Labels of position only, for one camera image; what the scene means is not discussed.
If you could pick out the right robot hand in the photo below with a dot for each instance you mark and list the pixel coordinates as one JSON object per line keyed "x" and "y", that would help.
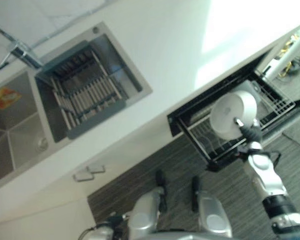
{"x": 252, "y": 132}

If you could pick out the white round bowl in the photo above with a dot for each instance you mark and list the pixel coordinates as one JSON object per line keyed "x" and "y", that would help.
{"x": 227, "y": 112}

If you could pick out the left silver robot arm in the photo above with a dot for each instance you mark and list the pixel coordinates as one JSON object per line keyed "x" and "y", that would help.
{"x": 102, "y": 230}

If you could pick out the black drawer dishwasher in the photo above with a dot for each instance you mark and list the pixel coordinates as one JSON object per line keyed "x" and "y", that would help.
{"x": 175, "y": 122}

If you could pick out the right dark robot foot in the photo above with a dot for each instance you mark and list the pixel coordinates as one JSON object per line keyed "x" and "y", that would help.
{"x": 195, "y": 190}

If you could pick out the dark robot foot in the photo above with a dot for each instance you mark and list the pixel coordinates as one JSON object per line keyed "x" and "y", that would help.
{"x": 161, "y": 180}
{"x": 195, "y": 190}

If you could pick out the white pole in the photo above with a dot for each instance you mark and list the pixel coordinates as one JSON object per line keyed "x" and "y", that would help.
{"x": 290, "y": 50}

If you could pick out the right silver robot leg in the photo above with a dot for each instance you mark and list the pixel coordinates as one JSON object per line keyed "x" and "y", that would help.
{"x": 212, "y": 215}

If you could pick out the silver robot leg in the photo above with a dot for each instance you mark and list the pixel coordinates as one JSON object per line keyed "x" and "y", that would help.
{"x": 145, "y": 212}
{"x": 212, "y": 215}

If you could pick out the left dark robot foot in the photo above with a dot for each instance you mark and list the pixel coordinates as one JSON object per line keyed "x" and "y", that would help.
{"x": 161, "y": 180}

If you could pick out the silver robot torso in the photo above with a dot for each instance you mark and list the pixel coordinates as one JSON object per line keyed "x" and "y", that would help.
{"x": 190, "y": 236}

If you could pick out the left silver robot leg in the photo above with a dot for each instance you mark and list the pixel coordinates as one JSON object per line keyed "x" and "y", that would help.
{"x": 145, "y": 212}

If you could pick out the dark green drain rack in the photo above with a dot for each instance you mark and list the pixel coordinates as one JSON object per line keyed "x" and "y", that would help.
{"x": 90, "y": 92}

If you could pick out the round metal sink button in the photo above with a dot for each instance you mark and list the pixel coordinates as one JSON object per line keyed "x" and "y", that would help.
{"x": 96, "y": 29}

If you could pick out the round metal sink drain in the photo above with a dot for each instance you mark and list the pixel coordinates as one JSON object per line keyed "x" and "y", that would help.
{"x": 41, "y": 144}

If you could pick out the stainless steel double sink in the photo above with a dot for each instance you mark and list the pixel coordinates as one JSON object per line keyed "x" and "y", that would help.
{"x": 15, "y": 132}

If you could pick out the chrome kitchen faucet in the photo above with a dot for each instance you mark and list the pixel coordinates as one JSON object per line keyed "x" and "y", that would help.
{"x": 22, "y": 53}

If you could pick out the orange yellow sticker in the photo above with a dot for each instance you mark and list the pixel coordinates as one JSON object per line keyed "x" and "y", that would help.
{"x": 5, "y": 97}

